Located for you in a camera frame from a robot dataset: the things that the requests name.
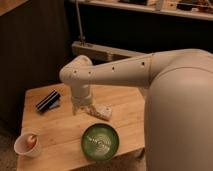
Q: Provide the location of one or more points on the green bowl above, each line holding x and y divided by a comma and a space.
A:
100, 142

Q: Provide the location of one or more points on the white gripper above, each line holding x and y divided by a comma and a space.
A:
83, 101

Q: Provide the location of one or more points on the wooden shelf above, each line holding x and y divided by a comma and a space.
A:
157, 8

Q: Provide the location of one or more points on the black rectangular box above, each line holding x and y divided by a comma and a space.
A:
49, 102

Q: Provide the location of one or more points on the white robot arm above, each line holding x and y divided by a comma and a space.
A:
178, 112

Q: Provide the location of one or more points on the white paper cup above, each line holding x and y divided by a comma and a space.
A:
21, 146

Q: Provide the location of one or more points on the metal pole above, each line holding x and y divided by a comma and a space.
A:
81, 36

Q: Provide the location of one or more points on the grey metal beam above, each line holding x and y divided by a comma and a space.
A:
100, 52

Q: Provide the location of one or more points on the small wooden table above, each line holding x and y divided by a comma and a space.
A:
60, 131

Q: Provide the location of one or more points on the white plastic bottle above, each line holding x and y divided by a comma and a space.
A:
103, 112

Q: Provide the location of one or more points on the orange item in cup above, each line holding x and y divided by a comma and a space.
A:
31, 141

